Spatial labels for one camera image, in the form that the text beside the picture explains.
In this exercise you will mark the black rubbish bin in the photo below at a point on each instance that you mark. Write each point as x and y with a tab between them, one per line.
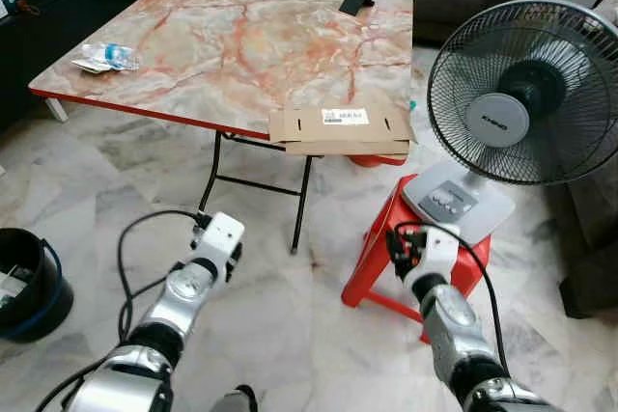
43	306

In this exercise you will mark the red plastic stool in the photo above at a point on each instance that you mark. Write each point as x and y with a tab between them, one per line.
377	258

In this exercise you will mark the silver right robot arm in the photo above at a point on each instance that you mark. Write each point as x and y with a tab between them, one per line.
449	320

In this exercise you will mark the marble pattern folding table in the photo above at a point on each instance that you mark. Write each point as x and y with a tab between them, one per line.
241	45

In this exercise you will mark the white plush toy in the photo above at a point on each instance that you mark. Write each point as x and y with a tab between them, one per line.
608	9

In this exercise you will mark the small teal object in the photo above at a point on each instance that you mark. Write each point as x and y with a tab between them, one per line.
412	104

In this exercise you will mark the grey robot leg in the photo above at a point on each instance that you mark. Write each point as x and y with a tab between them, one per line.
234	400

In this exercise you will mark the dark grey footstool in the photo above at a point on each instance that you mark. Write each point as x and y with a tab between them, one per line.
589	258

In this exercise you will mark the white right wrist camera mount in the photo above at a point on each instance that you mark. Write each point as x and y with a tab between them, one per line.
439	250

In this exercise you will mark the brown cardboard box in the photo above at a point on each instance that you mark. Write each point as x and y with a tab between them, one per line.
309	132

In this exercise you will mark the grey electric table fan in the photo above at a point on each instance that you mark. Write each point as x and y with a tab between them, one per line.
497	121

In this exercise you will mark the crushed clear plastic bottle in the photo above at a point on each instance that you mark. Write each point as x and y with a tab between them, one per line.
111	55

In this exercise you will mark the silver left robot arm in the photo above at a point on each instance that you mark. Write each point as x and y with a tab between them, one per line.
183	291

